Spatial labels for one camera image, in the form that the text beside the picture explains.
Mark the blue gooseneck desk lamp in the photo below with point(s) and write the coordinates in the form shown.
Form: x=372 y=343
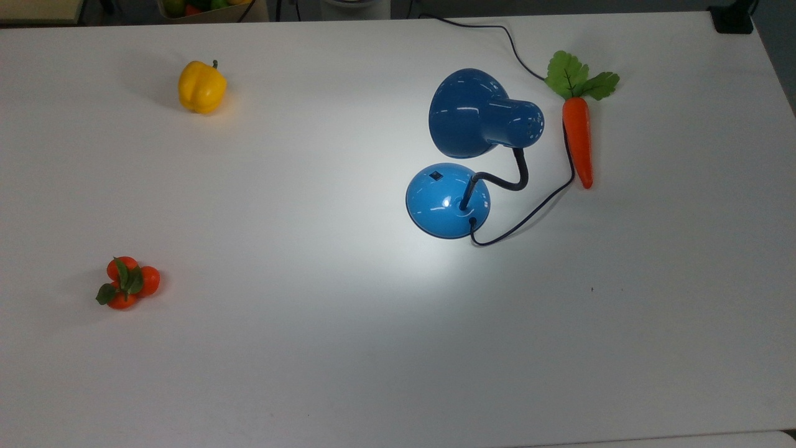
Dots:
x=466 y=112

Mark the orange toy carrot green leaves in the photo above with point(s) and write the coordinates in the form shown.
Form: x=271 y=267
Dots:
x=578 y=137

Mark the yellow bell pepper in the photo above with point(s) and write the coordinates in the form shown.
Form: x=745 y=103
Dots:
x=200 y=87

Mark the orange tangerine cluster with leaves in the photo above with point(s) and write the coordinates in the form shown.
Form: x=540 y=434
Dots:
x=149 y=281

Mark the beige box with fruit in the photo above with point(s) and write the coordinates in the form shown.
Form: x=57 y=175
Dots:
x=249 y=14

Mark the black table clamp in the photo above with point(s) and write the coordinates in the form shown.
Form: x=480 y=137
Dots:
x=734 y=22

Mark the wooden board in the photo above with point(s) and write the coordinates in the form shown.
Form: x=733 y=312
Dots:
x=37 y=9

